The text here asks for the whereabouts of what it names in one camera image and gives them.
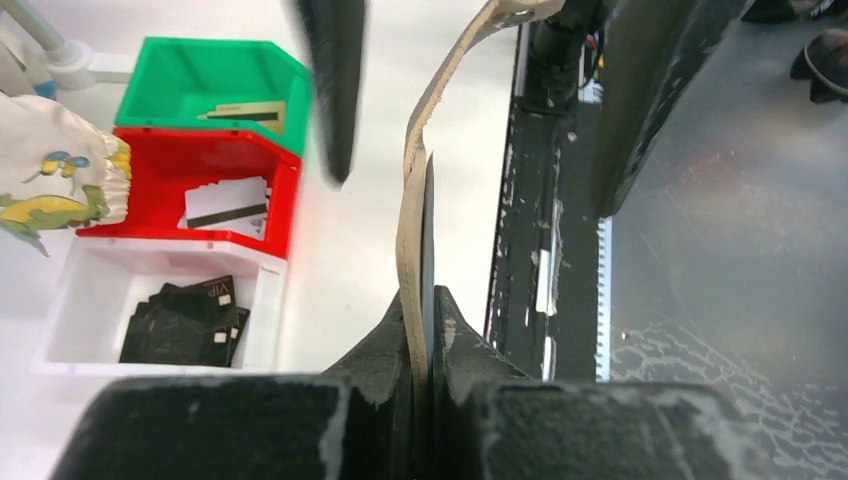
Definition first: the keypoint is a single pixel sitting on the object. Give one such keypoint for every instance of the clear plastic bin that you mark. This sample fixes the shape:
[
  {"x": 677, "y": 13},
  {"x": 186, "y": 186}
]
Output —
[{"x": 103, "y": 279}]

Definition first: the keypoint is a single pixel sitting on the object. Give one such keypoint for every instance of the right white rack foot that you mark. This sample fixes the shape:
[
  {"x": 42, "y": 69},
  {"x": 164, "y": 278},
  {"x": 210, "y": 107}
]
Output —
[{"x": 75, "y": 66}]

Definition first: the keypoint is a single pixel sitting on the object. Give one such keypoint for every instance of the red plastic bin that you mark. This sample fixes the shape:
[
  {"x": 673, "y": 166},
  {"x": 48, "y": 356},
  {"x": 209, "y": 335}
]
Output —
[{"x": 165, "y": 163}]

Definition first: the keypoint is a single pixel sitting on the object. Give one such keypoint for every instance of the gold card with stripe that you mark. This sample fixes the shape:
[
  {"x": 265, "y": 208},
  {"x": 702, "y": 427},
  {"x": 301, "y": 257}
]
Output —
[{"x": 269, "y": 115}]

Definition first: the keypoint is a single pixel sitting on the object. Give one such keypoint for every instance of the yellow patterned garment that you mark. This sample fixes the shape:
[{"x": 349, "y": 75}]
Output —
[{"x": 58, "y": 171}]

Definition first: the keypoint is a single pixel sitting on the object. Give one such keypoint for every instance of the green plastic bin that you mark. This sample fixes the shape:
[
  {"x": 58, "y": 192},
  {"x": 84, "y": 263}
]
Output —
[{"x": 176, "y": 82}]

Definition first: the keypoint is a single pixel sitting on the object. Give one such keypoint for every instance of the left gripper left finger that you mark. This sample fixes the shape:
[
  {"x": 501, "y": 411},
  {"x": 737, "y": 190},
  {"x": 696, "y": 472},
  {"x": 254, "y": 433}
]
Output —
[{"x": 353, "y": 421}]

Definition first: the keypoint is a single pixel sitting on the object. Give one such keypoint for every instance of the black card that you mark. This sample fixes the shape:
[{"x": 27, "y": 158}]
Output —
[{"x": 194, "y": 325}]

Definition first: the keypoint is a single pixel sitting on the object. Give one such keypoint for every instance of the right metal rack pole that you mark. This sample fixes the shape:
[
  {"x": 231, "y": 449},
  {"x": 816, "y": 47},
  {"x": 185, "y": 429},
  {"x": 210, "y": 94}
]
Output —
[{"x": 33, "y": 26}]

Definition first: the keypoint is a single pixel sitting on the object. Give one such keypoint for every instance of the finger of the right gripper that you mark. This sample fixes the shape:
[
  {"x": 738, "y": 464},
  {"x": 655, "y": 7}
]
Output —
[
  {"x": 653, "y": 51},
  {"x": 334, "y": 32}
]

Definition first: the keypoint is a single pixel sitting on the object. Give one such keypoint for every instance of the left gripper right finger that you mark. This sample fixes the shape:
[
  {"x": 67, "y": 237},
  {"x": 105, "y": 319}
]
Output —
[{"x": 494, "y": 422}]

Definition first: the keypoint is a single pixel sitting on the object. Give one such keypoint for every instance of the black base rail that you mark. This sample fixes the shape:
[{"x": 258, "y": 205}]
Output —
[{"x": 542, "y": 307}]

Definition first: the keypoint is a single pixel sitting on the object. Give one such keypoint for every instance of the white slotted cable duct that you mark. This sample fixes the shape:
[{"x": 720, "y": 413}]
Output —
[{"x": 604, "y": 320}]

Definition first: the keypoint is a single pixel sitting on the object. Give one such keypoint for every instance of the beige card holder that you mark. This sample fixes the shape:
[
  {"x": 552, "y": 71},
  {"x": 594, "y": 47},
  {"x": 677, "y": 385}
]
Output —
[{"x": 493, "y": 17}]

